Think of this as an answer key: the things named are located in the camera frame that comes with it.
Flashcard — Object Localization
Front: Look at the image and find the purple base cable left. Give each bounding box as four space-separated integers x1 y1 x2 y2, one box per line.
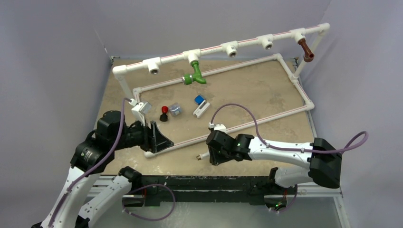
122 184 176 222

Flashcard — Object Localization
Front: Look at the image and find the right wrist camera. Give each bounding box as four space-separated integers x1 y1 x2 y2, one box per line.
208 123 227 133

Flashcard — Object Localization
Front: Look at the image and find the black faucet red knob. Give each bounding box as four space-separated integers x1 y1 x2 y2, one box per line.
159 106 169 122

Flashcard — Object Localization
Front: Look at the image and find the brown water faucet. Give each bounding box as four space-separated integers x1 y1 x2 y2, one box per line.
297 38 315 63

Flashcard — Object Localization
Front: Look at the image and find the white faucet blue handle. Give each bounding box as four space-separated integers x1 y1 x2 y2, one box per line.
193 95 211 118

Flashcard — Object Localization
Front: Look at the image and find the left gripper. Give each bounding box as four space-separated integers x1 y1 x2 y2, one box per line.
112 116 173 152

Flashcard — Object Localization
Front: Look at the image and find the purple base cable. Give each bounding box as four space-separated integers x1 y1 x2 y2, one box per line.
122 184 176 222
269 185 298 215

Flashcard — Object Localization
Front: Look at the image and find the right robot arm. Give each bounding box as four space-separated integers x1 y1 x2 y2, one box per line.
206 130 342 193

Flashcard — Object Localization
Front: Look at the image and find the white water faucet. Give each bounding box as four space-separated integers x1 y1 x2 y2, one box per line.
196 152 210 161

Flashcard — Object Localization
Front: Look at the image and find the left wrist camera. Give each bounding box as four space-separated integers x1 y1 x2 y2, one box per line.
129 99 152 126

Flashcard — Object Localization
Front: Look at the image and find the green water faucet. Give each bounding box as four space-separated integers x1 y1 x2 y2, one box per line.
182 60 207 86

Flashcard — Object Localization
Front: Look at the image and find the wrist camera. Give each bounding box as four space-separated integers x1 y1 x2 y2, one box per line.
129 99 152 126
208 123 227 133

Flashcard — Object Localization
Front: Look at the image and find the white pipe frame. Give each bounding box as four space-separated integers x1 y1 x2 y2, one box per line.
112 22 331 159

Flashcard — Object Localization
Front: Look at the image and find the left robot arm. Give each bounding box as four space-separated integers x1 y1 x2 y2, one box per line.
33 111 174 228

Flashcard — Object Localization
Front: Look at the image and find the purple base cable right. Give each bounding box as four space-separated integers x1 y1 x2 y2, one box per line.
269 185 298 215

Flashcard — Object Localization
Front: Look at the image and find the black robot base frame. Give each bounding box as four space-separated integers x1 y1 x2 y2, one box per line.
118 166 297 209

